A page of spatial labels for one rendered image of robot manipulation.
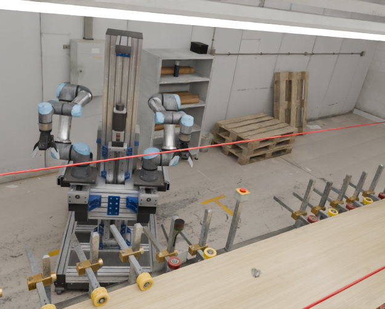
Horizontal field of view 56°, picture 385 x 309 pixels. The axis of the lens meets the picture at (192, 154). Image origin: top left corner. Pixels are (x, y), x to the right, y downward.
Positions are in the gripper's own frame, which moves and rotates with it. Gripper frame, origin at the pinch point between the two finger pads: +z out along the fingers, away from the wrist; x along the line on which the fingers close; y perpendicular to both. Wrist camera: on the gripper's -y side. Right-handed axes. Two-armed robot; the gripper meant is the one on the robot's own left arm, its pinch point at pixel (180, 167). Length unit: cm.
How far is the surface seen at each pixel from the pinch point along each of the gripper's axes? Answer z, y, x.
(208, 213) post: 19.7, -21.8, -18.3
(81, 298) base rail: 62, -51, 56
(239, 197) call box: 12.8, -12.2, -40.0
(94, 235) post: 15, -51, 50
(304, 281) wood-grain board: 42, -58, -76
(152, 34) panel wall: -41, 270, 9
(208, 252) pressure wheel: 41, -34, -19
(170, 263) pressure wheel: 41, -44, 6
